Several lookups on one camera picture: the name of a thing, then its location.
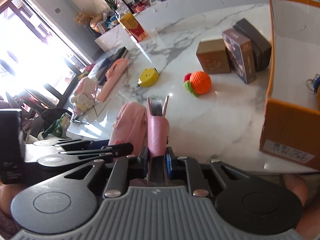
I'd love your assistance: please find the orange crochet fruit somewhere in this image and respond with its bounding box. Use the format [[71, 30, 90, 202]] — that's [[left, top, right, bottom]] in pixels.
[[183, 71, 212, 98]]

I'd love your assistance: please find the yellow tape measure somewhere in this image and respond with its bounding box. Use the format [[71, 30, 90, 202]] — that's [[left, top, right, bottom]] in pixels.
[[137, 68, 159, 87]]

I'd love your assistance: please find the brown cardboard box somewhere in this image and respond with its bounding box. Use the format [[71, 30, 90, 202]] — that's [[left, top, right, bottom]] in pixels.
[[196, 39, 231, 75]]

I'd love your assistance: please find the purple patterned box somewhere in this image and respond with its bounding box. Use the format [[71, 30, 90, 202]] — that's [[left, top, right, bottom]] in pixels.
[[222, 28, 256, 84]]

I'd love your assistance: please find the dark grey box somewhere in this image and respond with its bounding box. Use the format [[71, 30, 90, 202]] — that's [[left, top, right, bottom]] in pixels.
[[233, 18, 272, 72]]

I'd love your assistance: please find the person left hand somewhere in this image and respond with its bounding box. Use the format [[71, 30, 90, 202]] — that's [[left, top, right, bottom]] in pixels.
[[1, 184, 26, 217]]

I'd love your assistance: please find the person right hand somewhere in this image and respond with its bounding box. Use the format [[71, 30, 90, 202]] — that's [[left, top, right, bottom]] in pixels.
[[283, 174, 308, 205]]

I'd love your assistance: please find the pink white bunny plush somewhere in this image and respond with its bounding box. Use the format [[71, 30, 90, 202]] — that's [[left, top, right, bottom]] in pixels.
[[70, 77, 98, 115]]

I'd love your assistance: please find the black remote keyboard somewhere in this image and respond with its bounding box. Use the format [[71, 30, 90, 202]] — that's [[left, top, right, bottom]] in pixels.
[[91, 47, 127, 86]]

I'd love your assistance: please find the orange white storage box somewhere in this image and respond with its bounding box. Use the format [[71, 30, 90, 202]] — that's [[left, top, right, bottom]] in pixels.
[[259, 0, 319, 170]]

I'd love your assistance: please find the golden vase ornament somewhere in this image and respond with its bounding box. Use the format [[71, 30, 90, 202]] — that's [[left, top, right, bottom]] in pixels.
[[89, 14, 107, 34]]

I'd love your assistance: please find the iced tea bottle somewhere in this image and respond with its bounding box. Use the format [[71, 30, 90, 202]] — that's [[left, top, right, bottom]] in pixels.
[[116, 4, 148, 42]]

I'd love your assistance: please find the white marble tv console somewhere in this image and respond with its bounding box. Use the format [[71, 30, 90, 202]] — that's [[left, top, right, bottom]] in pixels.
[[94, 0, 271, 52]]

